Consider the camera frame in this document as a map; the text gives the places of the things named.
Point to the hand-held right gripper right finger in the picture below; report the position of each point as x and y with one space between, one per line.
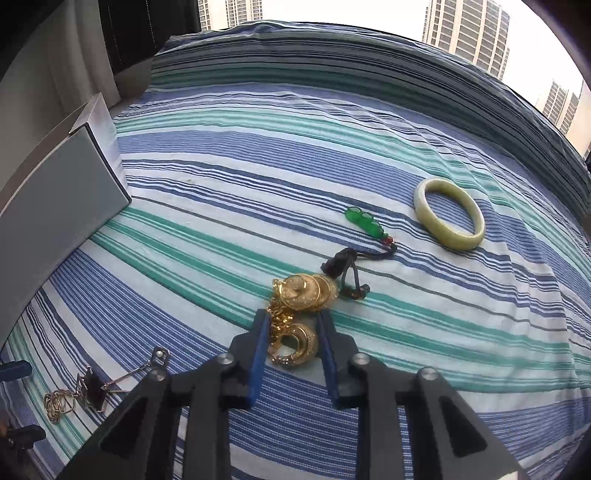
328 360

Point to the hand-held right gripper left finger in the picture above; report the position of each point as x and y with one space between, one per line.
258 364

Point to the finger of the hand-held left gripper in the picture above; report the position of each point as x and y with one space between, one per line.
25 436
16 370

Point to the gold charm jewelry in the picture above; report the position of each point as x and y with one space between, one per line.
300 290

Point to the grey cardboard box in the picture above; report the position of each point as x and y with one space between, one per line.
55 194

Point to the black binder clip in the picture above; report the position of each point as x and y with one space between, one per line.
92 393

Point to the pale jade bangle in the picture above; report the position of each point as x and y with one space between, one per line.
422 203

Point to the blue green striped blanket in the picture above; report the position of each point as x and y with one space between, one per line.
277 161

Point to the white curtain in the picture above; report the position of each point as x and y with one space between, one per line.
83 46

